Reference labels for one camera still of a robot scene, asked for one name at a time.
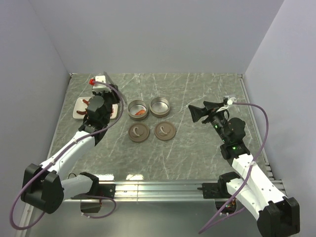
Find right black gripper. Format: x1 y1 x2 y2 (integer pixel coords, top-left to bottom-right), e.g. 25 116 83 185
188 101 230 144

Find metal food tongs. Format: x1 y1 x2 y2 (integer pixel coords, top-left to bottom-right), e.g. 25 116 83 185
102 71 127 104

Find fried chicken drumstick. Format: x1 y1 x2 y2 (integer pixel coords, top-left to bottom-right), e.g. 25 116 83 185
81 99 89 105

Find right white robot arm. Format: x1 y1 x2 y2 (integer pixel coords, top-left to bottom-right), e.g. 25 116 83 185
188 97 300 237

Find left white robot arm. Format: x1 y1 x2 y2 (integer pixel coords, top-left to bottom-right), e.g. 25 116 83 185
18 82 123 214

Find left round metal tin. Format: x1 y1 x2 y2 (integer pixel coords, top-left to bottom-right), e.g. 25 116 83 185
127 100 148 121

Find round metal tin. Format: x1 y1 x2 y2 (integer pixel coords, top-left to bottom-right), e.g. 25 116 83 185
127 100 148 121
150 97 171 118

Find white square plate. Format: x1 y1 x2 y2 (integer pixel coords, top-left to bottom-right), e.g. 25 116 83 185
72 97 119 120

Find right round metal tin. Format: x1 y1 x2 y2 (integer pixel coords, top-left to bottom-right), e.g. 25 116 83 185
150 97 171 118

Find right brown tin lid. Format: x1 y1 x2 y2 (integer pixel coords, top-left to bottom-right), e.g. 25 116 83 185
154 121 176 141

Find brown tin lid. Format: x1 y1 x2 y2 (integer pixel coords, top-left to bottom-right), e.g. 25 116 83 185
128 122 150 143
154 121 176 141

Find left brown tin lid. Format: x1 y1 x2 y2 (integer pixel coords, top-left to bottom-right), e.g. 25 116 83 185
128 122 150 143

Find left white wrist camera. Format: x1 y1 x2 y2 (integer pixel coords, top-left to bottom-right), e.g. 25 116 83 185
89 75 111 93

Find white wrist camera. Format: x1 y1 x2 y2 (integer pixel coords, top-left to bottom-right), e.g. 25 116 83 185
223 95 237 107
89 75 111 93

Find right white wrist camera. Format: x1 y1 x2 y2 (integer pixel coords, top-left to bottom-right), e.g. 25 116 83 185
223 95 237 107

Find aluminium frame rail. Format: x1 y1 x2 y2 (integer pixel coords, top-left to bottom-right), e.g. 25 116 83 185
15 179 289 237

